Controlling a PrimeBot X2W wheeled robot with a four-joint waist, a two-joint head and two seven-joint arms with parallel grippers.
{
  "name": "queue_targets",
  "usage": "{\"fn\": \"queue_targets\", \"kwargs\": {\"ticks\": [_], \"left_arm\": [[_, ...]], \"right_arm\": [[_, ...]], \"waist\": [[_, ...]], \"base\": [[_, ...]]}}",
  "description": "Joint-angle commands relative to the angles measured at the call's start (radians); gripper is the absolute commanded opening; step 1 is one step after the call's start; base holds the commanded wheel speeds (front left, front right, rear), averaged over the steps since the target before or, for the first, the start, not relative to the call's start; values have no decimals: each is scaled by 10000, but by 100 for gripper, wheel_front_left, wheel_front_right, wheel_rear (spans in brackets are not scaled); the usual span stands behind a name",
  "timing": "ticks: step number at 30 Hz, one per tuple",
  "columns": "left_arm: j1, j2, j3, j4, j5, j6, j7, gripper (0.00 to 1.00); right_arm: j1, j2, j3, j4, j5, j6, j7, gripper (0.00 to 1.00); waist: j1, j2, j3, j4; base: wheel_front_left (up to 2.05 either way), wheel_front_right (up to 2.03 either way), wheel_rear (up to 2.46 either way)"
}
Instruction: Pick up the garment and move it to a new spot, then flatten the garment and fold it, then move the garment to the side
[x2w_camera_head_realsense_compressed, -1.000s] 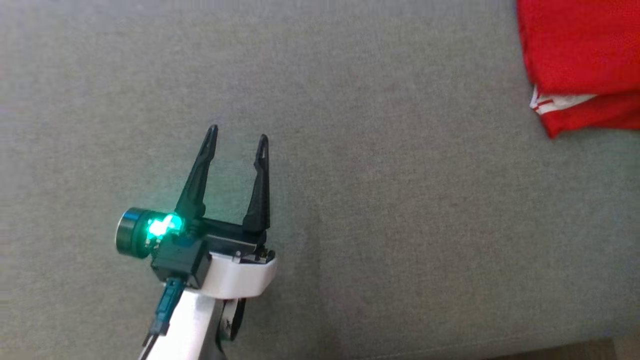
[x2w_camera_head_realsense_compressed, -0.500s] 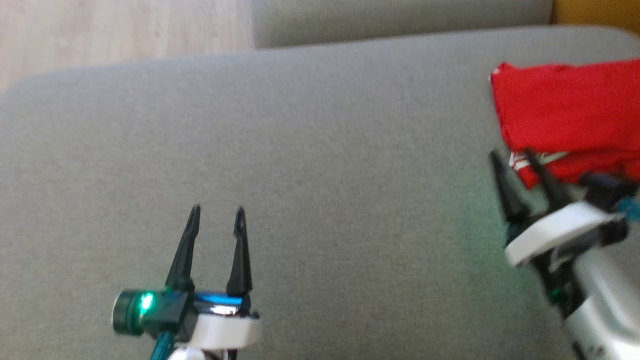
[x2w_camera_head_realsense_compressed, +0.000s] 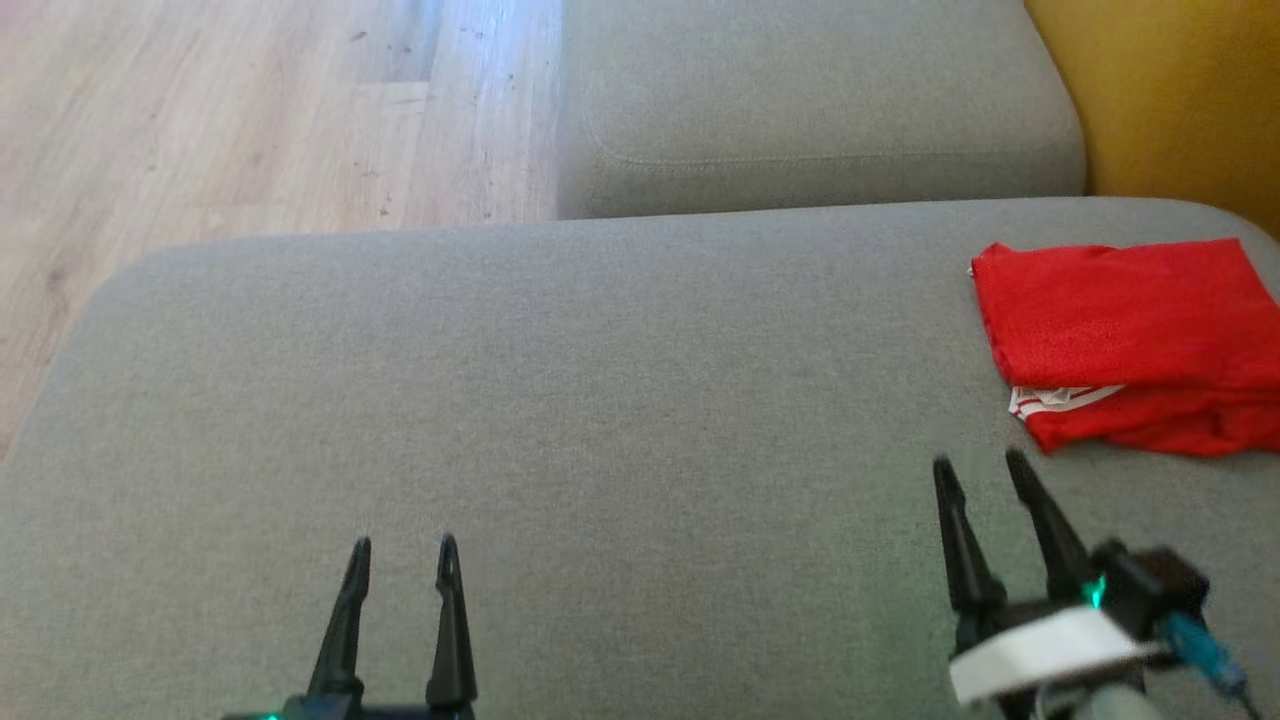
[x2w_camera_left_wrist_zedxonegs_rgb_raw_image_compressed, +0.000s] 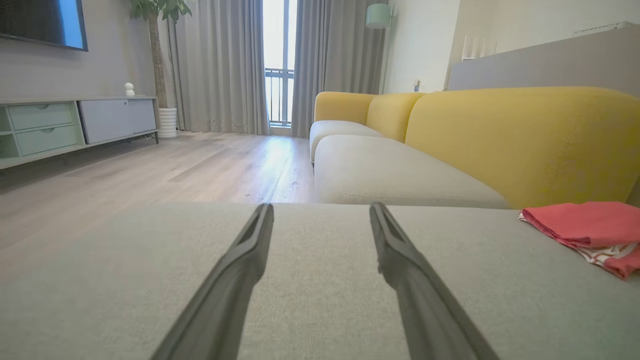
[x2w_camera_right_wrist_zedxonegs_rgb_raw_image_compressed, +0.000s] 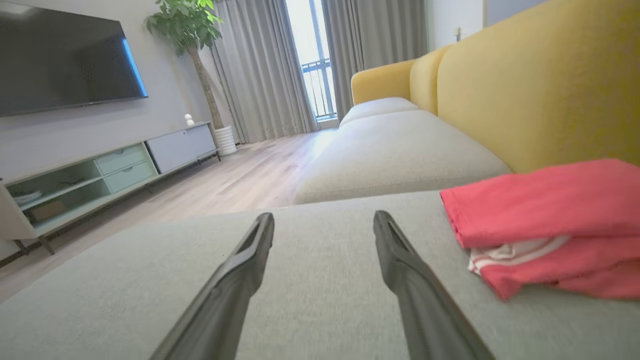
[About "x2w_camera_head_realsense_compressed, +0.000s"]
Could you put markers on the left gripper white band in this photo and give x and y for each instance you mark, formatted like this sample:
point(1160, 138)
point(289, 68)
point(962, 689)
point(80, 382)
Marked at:
point(380, 714)

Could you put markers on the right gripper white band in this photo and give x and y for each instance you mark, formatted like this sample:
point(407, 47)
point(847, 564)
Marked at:
point(1050, 650)

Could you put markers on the red shorts with white stripe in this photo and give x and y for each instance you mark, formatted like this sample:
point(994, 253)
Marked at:
point(1180, 425)

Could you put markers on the red white sports jersey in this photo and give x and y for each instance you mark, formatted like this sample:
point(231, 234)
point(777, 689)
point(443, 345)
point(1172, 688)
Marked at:
point(1120, 310)

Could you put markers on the large grey sofa seat cushion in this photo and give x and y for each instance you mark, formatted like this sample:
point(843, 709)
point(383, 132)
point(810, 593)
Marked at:
point(600, 450)

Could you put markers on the yellow upholstered sofa part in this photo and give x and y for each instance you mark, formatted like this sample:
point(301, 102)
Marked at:
point(1180, 90)

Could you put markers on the small grey sofa cushion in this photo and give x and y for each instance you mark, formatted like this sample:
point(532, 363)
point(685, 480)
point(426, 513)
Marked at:
point(820, 90)

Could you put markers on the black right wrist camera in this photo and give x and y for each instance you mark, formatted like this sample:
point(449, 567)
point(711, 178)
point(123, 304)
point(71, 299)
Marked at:
point(1155, 585)

